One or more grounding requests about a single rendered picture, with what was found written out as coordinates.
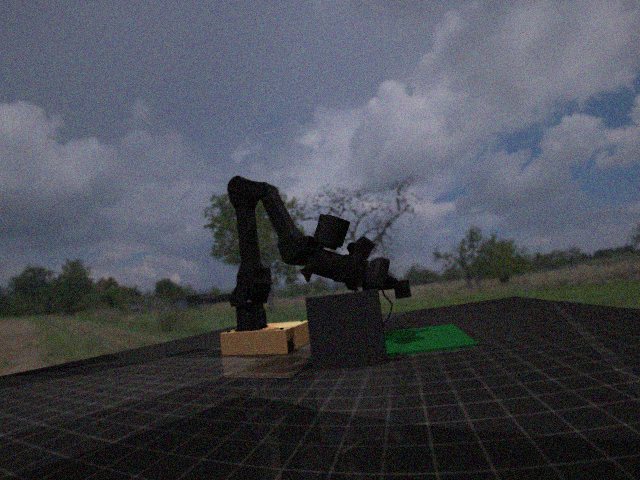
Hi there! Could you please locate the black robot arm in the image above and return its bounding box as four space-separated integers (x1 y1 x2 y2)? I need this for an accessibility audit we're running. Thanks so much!
228 176 376 332

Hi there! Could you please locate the green circuit board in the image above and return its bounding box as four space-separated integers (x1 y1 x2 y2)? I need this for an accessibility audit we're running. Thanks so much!
384 324 478 356

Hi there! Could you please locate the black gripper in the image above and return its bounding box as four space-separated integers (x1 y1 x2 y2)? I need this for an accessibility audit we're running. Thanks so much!
332 254 402 291

